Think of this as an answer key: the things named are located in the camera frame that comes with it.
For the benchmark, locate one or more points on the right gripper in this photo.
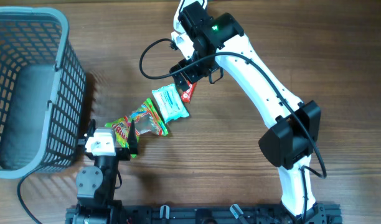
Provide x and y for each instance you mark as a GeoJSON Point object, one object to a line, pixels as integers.
{"type": "Point", "coordinates": [192, 74]}

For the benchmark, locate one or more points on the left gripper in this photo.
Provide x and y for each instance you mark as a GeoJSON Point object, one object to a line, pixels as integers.
{"type": "Point", "coordinates": [124, 154]}

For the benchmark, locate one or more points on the red stick packet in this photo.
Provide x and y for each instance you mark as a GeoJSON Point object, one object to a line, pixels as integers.
{"type": "Point", "coordinates": [187, 95]}

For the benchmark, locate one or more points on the teal tissue pack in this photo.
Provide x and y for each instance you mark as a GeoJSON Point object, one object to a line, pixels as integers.
{"type": "Point", "coordinates": [170, 103]}

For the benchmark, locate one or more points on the green Haribo gummy bag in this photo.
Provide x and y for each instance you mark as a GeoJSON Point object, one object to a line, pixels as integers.
{"type": "Point", "coordinates": [146, 119]}

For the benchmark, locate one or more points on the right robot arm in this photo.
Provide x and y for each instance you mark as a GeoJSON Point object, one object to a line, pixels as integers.
{"type": "Point", "coordinates": [219, 44]}

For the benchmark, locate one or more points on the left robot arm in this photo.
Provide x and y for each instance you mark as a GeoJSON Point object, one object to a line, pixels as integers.
{"type": "Point", "coordinates": [96, 184]}

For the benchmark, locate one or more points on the white barcode scanner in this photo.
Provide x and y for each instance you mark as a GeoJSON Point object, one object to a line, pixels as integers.
{"type": "Point", "coordinates": [183, 3]}

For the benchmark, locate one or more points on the grey plastic shopping basket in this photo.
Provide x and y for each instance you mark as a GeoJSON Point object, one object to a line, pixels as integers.
{"type": "Point", "coordinates": [42, 89]}

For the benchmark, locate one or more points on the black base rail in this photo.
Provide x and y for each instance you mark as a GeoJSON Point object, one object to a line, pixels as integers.
{"type": "Point", "coordinates": [320, 213]}

